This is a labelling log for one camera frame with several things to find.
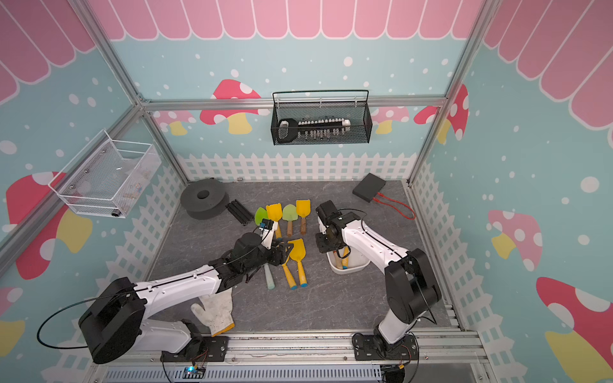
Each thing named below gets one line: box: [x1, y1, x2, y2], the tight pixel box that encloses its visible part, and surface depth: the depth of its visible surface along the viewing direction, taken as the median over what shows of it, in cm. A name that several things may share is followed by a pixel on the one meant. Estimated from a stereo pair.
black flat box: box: [351, 172, 387, 203], surface depth 122 cm
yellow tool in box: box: [287, 238, 309, 289], surface depth 96 cm
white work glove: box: [190, 287, 236, 338], surface depth 82 cm
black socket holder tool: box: [277, 118, 352, 144], surface depth 91 cm
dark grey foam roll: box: [180, 178, 230, 221], surface depth 110 cm
